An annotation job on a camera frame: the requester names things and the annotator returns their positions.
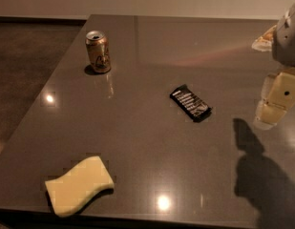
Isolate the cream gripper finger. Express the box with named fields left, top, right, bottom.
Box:
left=254, top=67, right=295, bottom=130
left=251, top=26, right=277, bottom=52

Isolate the orange soda can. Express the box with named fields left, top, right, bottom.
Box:
left=85, top=31, right=111, bottom=73

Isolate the yellow wavy sponge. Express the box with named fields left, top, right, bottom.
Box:
left=45, top=156, right=115, bottom=218

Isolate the black snack bar wrapper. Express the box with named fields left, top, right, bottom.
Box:
left=170, top=84, right=212, bottom=122

